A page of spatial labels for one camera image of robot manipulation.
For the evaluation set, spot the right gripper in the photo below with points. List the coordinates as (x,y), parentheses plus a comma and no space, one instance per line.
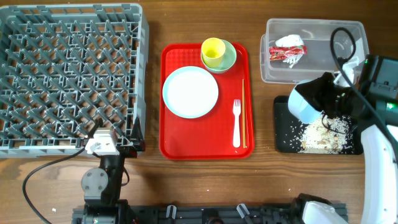
(316,89)

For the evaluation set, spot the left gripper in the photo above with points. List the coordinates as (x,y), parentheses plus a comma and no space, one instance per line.
(138,144)

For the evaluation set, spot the small light blue bowl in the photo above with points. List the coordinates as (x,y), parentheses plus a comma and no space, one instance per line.
(300,108)

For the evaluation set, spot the leftover rice with scraps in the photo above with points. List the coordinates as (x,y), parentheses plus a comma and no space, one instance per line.
(323,136)

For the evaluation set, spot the red snack wrapper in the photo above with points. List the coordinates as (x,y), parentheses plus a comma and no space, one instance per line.
(282,53)

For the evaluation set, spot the white napkin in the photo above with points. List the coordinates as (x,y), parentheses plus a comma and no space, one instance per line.
(291,40)

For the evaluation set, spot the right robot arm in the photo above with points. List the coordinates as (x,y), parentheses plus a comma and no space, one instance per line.
(373,104)

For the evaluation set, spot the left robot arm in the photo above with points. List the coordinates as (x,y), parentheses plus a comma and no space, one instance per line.
(102,185)

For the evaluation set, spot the grey dishwasher rack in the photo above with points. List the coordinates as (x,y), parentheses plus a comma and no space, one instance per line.
(63,67)

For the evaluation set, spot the black plastic tray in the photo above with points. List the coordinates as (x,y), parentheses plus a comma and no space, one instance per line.
(283,117)

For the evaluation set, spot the clear plastic bin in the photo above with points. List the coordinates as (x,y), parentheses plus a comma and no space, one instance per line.
(315,34)

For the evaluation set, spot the wooden chopstick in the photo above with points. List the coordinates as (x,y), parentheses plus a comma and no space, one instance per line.
(243,115)

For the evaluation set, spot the large light blue plate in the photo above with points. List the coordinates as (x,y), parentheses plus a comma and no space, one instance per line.
(190,92)

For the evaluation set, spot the white plastic fork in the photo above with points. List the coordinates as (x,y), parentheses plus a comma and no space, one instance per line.
(236,131)

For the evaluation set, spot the red plastic tray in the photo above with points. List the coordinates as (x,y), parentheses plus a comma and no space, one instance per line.
(209,136)

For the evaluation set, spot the light green bowl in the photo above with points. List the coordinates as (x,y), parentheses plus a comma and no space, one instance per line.
(229,59)

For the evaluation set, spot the yellow plastic cup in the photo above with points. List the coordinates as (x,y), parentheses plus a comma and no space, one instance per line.
(212,51)

